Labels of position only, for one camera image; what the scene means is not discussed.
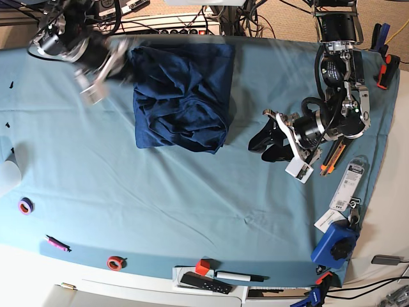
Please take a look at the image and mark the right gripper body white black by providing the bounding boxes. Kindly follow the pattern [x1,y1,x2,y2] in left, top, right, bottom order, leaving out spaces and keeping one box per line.
[73,38,130,106]

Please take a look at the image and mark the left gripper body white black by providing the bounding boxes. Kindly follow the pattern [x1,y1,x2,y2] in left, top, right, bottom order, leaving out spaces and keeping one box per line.
[263,109,323,184]

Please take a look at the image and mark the dark blue t-shirt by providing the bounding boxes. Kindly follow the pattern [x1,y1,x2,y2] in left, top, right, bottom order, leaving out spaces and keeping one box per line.
[130,43,236,154]

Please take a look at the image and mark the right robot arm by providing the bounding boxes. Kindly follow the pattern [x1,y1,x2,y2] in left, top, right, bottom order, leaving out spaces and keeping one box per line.
[26,1,135,105]

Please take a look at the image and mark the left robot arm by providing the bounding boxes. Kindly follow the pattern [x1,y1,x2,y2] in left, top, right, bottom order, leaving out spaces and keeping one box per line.
[248,1,371,183]

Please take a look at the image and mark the orange black utility knife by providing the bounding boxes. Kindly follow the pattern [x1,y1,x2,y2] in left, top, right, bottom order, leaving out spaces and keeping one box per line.
[320,136,350,176]

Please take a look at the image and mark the white packaged item blister card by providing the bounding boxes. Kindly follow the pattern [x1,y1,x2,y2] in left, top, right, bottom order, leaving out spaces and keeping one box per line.
[329,155,368,212]

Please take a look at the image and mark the black foot pedal start label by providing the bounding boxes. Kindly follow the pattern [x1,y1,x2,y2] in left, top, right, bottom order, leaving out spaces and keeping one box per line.
[96,0,116,19]

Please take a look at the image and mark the white paper card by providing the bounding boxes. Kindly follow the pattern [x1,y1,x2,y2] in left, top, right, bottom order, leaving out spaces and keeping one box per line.
[314,209,346,233]

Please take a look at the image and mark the metal carabiner keys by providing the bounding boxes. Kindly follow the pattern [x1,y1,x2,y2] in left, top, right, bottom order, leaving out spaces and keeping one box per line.
[348,197,361,231]

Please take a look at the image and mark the orange black clamp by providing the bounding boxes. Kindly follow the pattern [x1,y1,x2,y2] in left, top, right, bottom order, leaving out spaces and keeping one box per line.
[376,54,401,90]
[315,271,333,285]

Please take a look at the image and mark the light blue table cloth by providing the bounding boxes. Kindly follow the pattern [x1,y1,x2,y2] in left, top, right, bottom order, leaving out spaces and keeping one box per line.
[1,35,400,287]

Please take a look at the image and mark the blue box black knob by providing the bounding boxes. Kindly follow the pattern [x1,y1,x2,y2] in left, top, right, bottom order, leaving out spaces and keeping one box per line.
[311,223,359,269]

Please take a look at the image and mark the white paper roll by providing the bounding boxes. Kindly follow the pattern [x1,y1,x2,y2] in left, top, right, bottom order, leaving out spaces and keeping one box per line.
[0,161,22,197]

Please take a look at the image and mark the blue spring clamp top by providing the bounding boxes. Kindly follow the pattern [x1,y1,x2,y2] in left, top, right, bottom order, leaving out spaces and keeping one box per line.
[369,23,390,52]

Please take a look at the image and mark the white black marker pen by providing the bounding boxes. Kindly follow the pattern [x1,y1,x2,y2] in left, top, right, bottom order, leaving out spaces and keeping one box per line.
[214,271,268,283]

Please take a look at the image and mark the red cube block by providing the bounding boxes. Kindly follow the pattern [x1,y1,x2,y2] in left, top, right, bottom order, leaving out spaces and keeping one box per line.
[195,259,211,276]

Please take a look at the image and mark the orange black lower clamp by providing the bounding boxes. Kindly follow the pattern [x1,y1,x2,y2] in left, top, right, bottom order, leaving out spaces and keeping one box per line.
[315,271,333,285]

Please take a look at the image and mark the purple tape roll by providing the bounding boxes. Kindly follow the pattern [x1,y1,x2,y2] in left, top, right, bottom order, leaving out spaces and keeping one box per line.
[18,198,34,215]

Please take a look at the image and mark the grey adapter box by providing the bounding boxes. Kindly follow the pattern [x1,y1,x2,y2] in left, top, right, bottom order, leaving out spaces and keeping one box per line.
[371,255,401,265]

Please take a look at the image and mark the black remote control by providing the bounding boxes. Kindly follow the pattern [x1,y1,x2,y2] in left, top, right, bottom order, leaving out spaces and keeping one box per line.
[180,272,233,294]

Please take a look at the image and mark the blue black clamp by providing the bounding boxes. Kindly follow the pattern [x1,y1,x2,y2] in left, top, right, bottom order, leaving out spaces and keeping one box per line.
[290,287,327,307]

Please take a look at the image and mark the white book under remote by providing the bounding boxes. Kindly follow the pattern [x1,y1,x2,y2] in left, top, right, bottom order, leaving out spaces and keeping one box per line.
[171,265,249,301]

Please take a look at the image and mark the pink marker pen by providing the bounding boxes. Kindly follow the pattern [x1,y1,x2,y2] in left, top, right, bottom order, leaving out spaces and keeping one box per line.
[45,235,72,253]

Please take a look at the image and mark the red tape roll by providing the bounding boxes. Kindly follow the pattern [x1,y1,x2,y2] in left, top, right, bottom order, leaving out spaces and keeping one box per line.
[107,256,127,271]

